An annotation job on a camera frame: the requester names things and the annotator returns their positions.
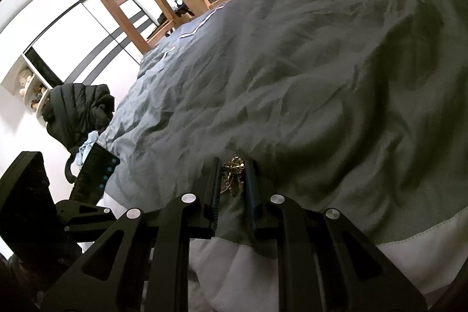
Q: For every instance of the black chair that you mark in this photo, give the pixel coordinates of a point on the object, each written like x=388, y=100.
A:
x=69, y=169

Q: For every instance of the black puffer jacket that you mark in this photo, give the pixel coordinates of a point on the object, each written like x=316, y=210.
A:
x=76, y=111

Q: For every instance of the grey striped duvet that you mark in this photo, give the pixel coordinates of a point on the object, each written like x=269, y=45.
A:
x=310, y=78

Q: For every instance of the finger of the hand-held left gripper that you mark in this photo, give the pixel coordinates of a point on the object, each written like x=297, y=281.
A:
x=25, y=198
x=84, y=215

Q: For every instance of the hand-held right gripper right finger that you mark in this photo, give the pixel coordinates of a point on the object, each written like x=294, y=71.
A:
x=252, y=195

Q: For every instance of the beige plush toy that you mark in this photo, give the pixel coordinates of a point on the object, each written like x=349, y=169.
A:
x=25, y=80

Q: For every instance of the light blue cloth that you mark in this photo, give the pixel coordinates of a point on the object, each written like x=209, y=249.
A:
x=87, y=147

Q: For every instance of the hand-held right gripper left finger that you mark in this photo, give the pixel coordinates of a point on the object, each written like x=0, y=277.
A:
x=215, y=187

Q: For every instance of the white wall shelf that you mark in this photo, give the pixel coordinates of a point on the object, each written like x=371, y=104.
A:
x=42, y=96

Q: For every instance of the white wardrobe grey stripes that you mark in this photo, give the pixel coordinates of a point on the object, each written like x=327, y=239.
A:
x=73, y=49

